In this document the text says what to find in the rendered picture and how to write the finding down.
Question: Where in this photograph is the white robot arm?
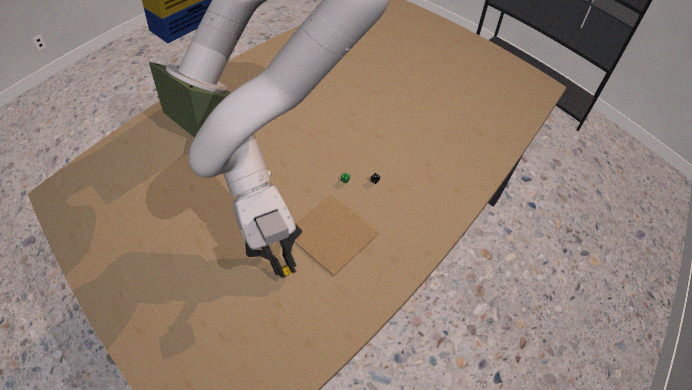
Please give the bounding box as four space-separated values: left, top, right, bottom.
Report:
166 0 390 246

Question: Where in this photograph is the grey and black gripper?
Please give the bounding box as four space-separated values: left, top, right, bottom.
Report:
232 183 302 278

